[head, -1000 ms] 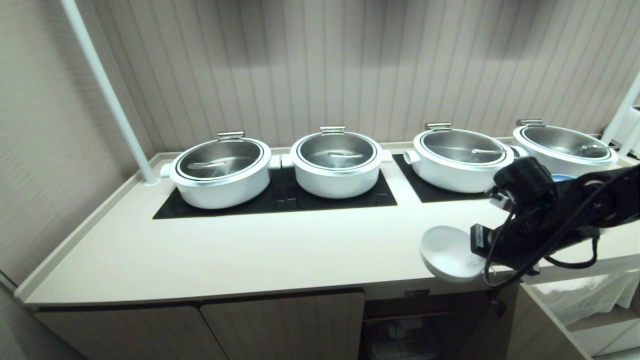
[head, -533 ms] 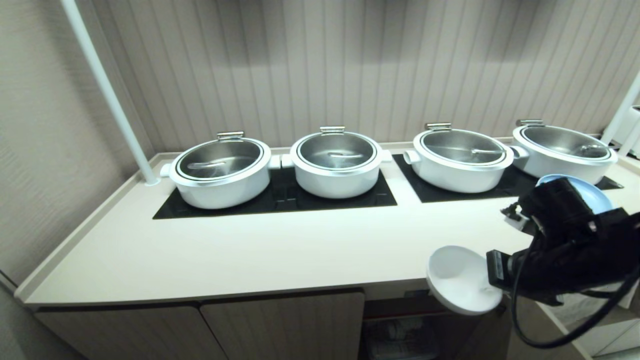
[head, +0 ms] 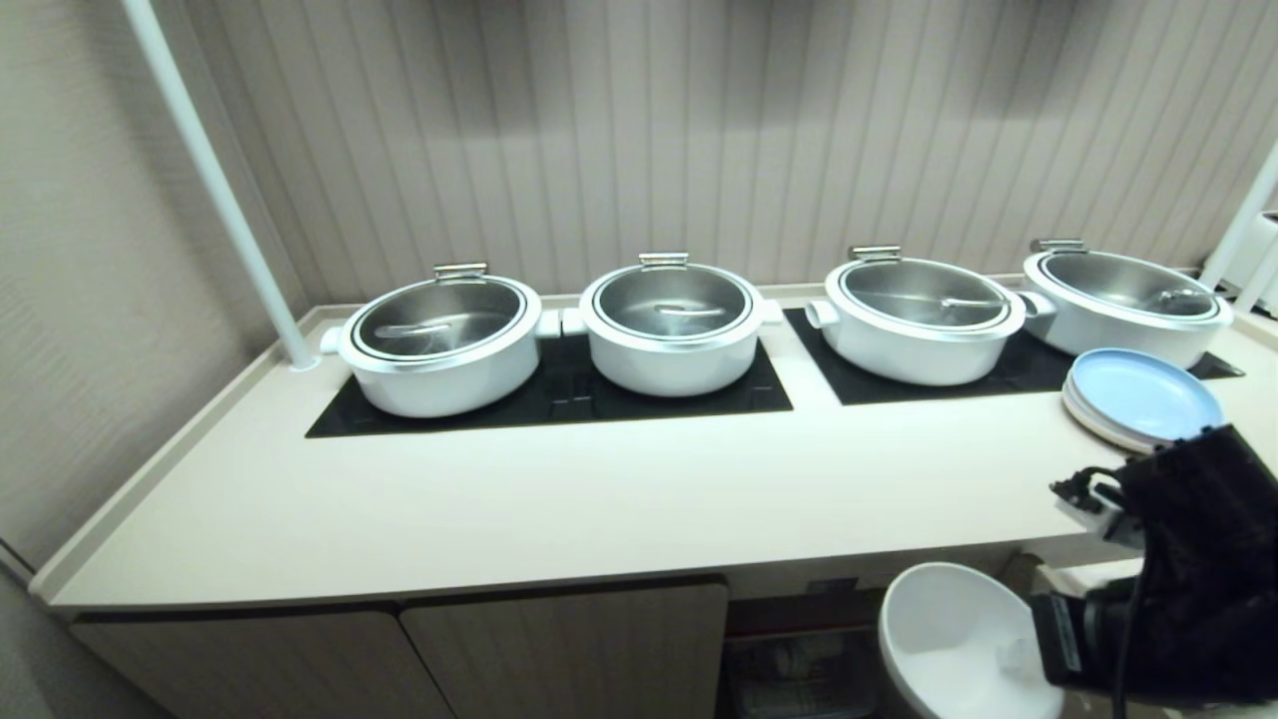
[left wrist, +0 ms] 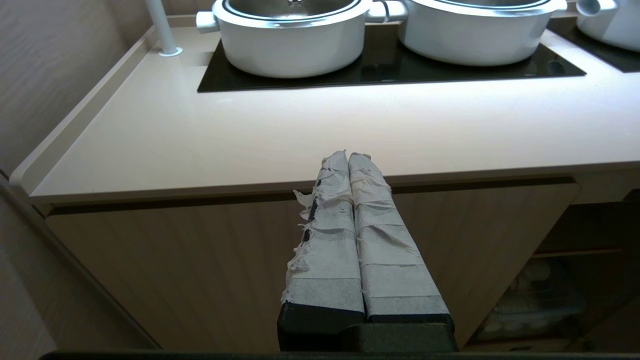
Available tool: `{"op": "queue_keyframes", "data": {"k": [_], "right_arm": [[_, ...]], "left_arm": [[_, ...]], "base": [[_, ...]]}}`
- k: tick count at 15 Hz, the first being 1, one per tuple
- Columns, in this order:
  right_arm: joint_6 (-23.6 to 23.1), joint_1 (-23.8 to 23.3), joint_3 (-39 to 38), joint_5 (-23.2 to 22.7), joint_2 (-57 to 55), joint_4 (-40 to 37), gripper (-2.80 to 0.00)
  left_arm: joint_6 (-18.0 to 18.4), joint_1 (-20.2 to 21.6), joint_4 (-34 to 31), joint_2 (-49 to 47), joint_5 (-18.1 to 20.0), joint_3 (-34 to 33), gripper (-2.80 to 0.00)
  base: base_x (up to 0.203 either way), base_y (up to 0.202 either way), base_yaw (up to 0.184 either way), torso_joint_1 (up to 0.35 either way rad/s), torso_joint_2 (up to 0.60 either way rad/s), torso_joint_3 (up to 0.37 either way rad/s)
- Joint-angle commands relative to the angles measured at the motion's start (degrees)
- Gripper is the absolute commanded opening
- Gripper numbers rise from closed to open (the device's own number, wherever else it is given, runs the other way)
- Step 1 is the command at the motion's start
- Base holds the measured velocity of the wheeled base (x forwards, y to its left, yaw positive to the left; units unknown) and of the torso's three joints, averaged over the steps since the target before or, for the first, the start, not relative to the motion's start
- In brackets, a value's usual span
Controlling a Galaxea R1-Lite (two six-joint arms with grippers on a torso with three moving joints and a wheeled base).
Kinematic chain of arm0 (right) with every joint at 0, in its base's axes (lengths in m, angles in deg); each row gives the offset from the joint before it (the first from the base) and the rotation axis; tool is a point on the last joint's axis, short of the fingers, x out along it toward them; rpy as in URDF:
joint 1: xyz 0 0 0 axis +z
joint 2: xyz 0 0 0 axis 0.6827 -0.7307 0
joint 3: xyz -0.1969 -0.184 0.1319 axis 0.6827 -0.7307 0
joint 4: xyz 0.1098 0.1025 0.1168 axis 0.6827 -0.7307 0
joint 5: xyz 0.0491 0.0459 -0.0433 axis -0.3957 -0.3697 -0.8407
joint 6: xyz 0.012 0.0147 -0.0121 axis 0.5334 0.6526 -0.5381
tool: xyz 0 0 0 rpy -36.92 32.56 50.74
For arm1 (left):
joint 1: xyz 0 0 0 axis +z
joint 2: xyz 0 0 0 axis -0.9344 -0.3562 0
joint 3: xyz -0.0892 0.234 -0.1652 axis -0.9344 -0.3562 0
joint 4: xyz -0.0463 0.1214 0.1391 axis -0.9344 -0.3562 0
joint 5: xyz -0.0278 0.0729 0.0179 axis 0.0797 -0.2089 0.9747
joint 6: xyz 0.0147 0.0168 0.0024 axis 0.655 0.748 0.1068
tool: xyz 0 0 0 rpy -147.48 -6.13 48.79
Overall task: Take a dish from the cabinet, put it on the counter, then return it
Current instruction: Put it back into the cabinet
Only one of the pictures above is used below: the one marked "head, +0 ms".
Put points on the beige cabinet door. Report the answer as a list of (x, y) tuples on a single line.
[(260, 664), (569, 649)]

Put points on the black induction cooktop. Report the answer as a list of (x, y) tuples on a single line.
[(569, 399), (1028, 371)]

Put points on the light blue plate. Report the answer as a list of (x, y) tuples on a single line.
[(1143, 396)]

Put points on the white dish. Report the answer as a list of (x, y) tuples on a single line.
[(949, 639)]

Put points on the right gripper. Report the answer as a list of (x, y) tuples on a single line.
[(1083, 639)]

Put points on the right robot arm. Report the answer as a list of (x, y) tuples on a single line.
[(1213, 559)]

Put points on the round glass pot lid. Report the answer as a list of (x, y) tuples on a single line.
[(439, 318), (1123, 280), (671, 300), (924, 292)]

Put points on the white support pole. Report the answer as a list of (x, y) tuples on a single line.
[(1243, 215), (215, 180)]

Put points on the white plate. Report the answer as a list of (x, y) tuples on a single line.
[(1098, 431)]

